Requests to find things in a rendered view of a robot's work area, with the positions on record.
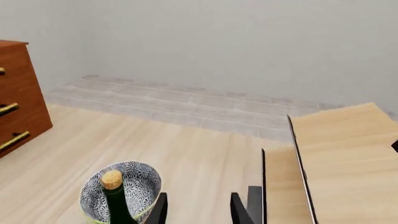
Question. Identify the pale wooden slat wine rack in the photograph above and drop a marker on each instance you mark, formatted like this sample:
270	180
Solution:
342	163

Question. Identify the red-brown wooden cabinet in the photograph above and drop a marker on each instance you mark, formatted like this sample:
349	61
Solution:
21	93

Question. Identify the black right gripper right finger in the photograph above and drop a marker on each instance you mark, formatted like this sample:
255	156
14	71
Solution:
239	212

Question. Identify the blue white patterned bowl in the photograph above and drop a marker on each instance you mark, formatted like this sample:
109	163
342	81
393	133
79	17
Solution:
141	179

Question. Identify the dark green corked wine bottle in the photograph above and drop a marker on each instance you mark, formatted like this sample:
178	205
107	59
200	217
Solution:
117	205

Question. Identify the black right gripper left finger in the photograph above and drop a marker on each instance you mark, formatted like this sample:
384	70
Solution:
159	212

